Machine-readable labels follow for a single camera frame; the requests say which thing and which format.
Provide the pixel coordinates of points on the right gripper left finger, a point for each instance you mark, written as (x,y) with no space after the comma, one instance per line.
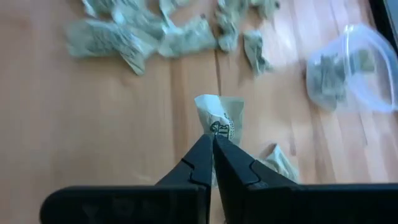
(196,168)

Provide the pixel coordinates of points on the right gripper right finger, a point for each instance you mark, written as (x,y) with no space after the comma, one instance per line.
(233,168)

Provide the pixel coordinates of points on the small clear plastic container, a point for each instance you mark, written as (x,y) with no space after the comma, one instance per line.
(373,37)

